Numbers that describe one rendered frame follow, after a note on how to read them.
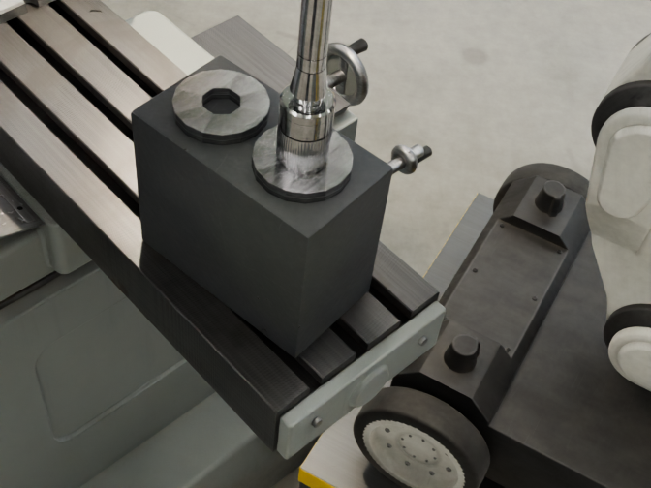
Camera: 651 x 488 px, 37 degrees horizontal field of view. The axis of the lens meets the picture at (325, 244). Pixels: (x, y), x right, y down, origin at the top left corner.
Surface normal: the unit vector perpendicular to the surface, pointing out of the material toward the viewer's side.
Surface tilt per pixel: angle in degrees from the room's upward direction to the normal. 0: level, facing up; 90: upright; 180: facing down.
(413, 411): 12
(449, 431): 18
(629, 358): 90
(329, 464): 0
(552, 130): 0
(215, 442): 0
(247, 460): 68
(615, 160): 90
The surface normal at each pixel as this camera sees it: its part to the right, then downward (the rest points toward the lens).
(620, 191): -0.49, 0.64
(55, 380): 0.67, 0.60
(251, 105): 0.08, -0.64
